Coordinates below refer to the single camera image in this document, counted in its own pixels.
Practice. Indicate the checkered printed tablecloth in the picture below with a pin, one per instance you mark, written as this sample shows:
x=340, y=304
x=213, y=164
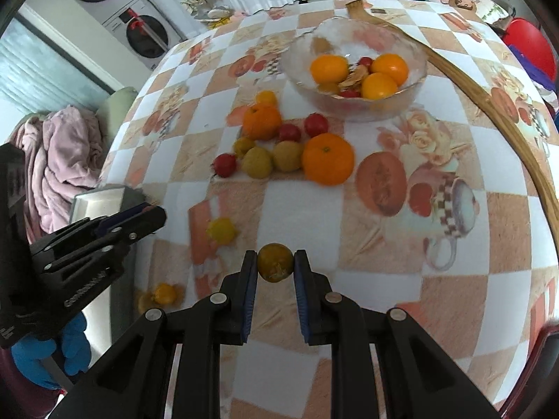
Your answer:
x=436, y=279

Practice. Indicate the dark red chair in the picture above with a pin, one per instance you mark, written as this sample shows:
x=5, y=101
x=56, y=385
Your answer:
x=541, y=358

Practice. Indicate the beige crumpled cloth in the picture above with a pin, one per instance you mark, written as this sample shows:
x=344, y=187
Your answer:
x=208, y=2

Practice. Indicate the large orange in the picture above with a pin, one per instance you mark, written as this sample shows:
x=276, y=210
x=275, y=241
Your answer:
x=328, y=159

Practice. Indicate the person's left hand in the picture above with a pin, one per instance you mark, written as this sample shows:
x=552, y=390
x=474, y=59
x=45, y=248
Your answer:
x=74, y=349

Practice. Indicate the dried fruit slice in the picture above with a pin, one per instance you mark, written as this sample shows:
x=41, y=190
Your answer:
x=353, y=79

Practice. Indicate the small dark card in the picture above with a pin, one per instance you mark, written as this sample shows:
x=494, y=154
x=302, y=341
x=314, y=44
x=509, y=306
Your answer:
x=377, y=11

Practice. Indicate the pink blanket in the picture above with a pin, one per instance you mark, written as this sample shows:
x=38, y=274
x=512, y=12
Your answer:
x=61, y=166

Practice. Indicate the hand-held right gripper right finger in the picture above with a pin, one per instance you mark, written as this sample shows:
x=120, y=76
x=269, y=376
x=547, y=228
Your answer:
x=302, y=301

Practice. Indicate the purple cloth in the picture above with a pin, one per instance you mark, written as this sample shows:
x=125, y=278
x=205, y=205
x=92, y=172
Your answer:
x=538, y=72

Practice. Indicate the pale green pillow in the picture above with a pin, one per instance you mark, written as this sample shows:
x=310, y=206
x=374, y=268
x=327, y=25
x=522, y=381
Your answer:
x=118, y=107

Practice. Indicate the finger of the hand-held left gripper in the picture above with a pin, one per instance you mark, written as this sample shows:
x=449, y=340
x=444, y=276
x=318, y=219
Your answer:
x=139, y=223
x=126, y=214

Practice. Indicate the yellow-green plum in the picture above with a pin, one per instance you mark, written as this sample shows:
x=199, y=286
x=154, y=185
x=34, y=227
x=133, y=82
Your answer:
x=288, y=156
x=257, y=162

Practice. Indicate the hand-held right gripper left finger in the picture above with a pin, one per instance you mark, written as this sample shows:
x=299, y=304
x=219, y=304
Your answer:
x=248, y=301

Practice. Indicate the clear glass bowl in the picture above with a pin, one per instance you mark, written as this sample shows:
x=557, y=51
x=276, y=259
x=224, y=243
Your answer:
x=395, y=102

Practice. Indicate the small brownish yellow tomato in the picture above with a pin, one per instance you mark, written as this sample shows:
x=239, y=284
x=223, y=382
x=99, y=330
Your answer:
x=275, y=263

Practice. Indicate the white appliance with black discs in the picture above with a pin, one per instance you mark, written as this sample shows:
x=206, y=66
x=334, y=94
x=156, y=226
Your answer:
x=118, y=4

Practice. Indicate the curved wooden strip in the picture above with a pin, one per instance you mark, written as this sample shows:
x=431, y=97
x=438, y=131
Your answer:
x=476, y=91

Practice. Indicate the red cherry tomato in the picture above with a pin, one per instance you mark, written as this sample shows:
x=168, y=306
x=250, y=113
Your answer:
x=316, y=125
x=364, y=62
x=289, y=133
x=349, y=93
x=225, y=165

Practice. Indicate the white box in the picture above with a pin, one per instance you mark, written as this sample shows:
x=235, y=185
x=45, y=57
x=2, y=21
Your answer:
x=98, y=200

